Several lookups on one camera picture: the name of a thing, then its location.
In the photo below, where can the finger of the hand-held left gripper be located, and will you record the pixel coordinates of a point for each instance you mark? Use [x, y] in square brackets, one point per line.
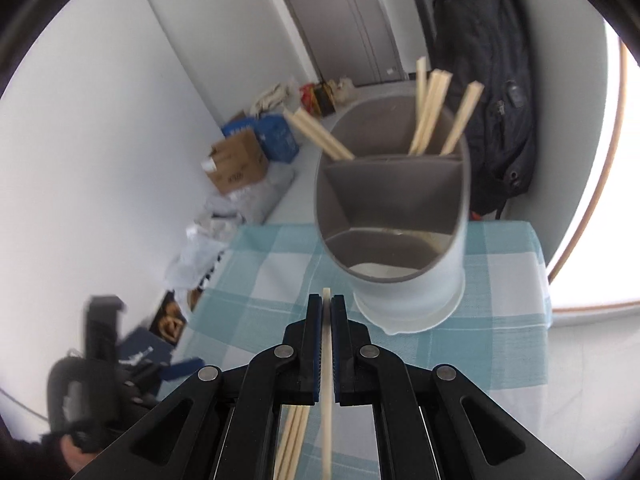
[182, 367]

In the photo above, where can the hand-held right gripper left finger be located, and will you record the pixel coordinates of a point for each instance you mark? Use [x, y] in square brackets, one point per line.
[313, 350]

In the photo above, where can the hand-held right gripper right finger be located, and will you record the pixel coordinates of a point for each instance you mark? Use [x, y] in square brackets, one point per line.
[340, 350]

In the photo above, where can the pale wooden chopstick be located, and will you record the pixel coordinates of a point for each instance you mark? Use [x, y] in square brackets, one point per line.
[327, 435]
[462, 117]
[436, 110]
[421, 85]
[315, 137]
[327, 132]
[425, 110]

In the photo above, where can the grey white utensil holder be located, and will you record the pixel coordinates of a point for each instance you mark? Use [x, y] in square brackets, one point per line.
[410, 300]

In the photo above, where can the pile of wooden chopsticks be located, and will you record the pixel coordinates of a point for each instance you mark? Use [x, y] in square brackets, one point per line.
[295, 435]

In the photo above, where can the person's left forearm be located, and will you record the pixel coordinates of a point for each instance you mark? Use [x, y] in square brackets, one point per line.
[30, 460]

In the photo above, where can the person's left hand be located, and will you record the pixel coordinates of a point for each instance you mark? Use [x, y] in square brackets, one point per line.
[75, 454]

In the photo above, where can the dark blue printed shoe box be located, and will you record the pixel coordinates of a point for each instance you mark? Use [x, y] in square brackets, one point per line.
[145, 350]

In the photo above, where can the brown shoe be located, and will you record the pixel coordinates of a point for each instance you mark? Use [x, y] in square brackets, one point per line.
[192, 299]
[171, 324]

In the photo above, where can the blue white checked tablecloth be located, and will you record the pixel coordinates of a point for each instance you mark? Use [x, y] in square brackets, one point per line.
[260, 270]

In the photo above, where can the clear plastic bag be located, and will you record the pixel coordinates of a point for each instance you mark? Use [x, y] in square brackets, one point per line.
[195, 260]

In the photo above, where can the white plastic bag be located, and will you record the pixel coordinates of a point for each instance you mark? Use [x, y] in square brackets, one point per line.
[215, 222]

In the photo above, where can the grey plastic bag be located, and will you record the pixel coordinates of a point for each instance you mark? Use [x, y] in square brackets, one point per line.
[265, 195]

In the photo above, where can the brown cardboard box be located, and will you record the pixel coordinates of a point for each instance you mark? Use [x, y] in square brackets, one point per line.
[237, 165]

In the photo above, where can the blue cardboard box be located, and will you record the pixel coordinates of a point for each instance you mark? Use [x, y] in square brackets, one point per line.
[275, 137]

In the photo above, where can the yellow red paper bag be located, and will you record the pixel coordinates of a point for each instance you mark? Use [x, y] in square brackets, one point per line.
[317, 100]

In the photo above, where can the cream cloth bag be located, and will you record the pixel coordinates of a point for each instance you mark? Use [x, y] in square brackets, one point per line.
[272, 95]

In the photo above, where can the beige bag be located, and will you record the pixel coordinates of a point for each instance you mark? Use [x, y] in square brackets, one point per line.
[345, 90]

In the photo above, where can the black backpack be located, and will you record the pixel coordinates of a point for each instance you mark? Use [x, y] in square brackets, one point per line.
[485, 85]

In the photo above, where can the grey door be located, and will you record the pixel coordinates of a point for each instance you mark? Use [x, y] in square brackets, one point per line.
[350, 20]

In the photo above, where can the black metal door frame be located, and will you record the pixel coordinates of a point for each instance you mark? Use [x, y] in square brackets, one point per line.
[420, 10]

